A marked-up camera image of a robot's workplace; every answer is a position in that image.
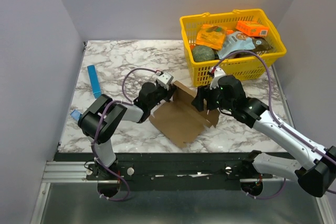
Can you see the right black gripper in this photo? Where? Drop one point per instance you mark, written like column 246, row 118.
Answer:
column 200, row 98

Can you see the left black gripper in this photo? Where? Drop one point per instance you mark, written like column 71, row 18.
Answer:
column 169, row 93

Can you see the brown cardboard box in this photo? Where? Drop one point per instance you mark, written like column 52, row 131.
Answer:
column 179, row 121

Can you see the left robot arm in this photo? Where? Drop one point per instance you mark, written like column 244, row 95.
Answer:
column 101, row 119

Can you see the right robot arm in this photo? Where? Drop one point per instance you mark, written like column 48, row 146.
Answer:
column 313, row 166

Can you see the orange carton box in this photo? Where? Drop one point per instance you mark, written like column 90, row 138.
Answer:
column 252, row 29

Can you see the green round melon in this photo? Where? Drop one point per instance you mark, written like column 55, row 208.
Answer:
column 202, row 53

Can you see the yellow plastic basket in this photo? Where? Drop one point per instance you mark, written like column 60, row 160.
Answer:
column 244, row 68

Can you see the orange snack pouch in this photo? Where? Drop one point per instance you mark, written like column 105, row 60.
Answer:
column 212, row 36

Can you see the light blue snack bag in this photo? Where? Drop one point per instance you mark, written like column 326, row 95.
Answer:
column 231, row 38

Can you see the long blue bar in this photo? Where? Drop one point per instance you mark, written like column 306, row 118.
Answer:
column 93, row 77

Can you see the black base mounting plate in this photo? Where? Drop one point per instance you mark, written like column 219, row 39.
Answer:
column 186, row 171

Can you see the dark brown snack bag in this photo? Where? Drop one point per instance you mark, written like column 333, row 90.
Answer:
column 258, row 47

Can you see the small blue block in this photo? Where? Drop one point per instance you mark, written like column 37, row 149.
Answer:
column 75, row 114

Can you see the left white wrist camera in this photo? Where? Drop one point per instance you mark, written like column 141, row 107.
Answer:
column 163, row 80

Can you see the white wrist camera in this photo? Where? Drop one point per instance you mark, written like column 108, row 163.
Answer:
column 216, row 74
column 163, row 80

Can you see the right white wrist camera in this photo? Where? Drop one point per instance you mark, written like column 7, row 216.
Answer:
column 216, row 74

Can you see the aluminium frame rail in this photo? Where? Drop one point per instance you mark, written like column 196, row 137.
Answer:
column 66, row 196

